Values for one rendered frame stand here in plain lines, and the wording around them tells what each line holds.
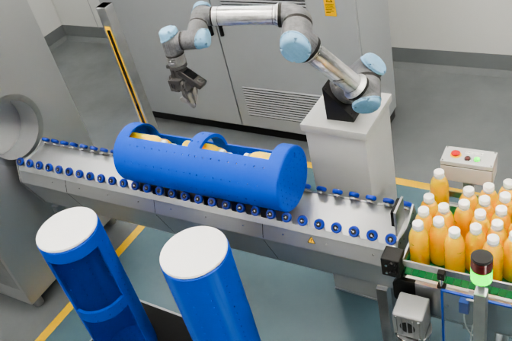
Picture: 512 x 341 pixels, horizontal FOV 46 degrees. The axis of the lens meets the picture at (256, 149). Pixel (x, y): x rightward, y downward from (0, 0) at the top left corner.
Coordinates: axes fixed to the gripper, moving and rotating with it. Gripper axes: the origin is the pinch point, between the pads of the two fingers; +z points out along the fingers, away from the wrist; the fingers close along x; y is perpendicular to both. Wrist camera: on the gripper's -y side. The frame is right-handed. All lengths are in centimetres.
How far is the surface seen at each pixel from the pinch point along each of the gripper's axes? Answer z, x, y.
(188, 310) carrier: 57, 58, -16
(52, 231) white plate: 38, 53, 55
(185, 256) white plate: 38, 48, -14
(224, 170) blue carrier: 23.6, 11.3, -14.6
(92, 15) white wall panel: 112, -289, 362
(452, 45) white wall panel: 120, -276, -39
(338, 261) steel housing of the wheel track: 63, 12, -61
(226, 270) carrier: 44, 45, -29
